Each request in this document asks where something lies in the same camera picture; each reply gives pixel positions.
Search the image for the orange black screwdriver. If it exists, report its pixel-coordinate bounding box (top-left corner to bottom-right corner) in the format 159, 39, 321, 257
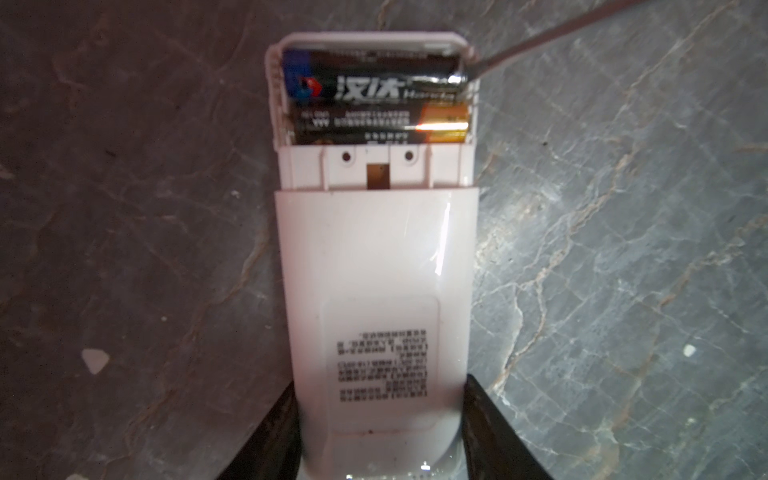
465, 0, 646, 81

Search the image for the blue black AAA battery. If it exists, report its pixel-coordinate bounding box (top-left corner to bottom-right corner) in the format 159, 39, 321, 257
282, 49, 468, 105

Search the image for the white AC remote control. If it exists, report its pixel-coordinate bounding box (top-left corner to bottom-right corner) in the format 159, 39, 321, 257
265, 32, 479, 479

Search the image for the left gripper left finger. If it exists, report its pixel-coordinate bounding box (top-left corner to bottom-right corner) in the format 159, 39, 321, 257
217, 382, 302, 480

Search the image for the black gold AAA battery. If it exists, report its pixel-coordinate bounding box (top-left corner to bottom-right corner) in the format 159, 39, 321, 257
291, 104, 471, 145

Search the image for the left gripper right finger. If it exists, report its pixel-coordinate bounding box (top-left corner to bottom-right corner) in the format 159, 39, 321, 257
461, 374, 553, 480

